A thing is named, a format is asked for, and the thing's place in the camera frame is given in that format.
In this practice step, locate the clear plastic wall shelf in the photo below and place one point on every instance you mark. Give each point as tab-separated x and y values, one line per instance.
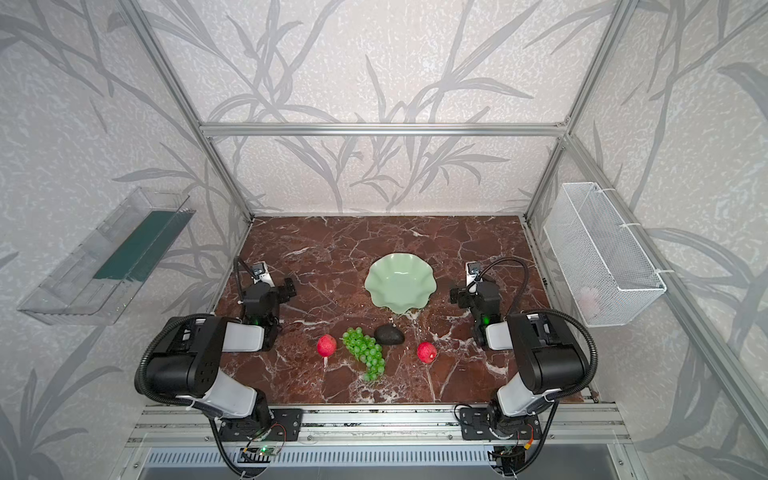
96	282

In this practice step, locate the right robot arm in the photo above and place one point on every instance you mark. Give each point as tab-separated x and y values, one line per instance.
554	353

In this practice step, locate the white wire mesh basket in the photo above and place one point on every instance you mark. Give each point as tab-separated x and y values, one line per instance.
595	247

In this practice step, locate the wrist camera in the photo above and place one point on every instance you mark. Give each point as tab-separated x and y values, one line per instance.
472	270
260	273

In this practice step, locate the green fake grape bunch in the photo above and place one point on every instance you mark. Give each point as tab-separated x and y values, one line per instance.
365	349

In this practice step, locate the dark fake avocado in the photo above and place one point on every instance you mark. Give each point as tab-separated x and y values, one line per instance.
389	335

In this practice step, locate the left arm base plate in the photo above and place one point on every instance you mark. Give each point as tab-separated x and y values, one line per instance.
278	425

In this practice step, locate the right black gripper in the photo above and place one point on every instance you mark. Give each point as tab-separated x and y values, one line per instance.
463	294

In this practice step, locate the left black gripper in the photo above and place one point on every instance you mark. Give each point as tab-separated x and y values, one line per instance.
279	291

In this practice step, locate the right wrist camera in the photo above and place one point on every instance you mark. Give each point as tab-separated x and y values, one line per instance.
472	270

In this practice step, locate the red fake fruit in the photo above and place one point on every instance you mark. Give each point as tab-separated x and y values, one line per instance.
326	346
427	352

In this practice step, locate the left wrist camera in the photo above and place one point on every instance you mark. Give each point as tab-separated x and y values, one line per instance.
260	273

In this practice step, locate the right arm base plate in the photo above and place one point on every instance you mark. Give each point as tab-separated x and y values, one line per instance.
488	423

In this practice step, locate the pink object in basket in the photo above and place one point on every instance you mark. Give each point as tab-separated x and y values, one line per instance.
589	302

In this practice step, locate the green wavy fruit bowl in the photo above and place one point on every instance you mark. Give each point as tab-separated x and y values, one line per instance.
400	282

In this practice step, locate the aluminium mounting rail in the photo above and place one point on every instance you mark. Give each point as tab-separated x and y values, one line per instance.
433	424

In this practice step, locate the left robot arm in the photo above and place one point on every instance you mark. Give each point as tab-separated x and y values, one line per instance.
181	366

